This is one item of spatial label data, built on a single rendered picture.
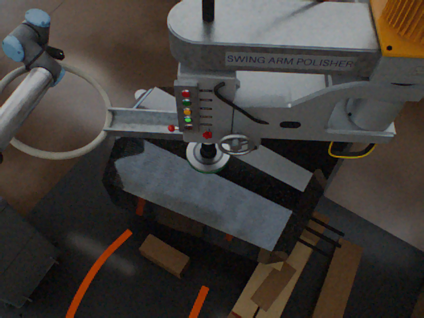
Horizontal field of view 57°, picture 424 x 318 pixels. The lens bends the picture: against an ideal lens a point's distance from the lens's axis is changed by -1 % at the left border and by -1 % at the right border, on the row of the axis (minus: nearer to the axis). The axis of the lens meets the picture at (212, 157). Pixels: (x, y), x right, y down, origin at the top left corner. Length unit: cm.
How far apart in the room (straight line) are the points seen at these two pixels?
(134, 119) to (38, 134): 156
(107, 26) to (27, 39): 231
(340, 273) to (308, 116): 133
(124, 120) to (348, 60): 101
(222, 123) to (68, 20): 276
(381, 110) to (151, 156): 113
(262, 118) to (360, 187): 159
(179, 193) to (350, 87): 103
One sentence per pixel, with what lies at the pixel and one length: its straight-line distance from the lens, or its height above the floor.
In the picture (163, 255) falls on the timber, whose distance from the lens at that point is 251.
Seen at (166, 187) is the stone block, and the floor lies 68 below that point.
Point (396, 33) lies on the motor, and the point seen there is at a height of 170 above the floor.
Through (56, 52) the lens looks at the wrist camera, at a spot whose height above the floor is 127.
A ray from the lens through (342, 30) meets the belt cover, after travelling 135.
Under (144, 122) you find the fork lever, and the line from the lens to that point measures 182.
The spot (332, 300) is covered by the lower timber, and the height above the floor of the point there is 9.
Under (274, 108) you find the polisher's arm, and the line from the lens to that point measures 149.
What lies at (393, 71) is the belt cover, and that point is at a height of 161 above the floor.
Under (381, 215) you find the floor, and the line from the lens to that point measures 297.
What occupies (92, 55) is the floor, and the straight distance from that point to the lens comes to 369.
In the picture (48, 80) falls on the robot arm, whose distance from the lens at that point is 161.
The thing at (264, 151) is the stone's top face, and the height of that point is 80.
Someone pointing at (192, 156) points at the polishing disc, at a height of 86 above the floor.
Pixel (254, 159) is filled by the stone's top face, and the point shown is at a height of 80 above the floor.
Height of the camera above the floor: 253
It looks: 60 degrees down
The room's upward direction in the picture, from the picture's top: 1 degrees clockwise
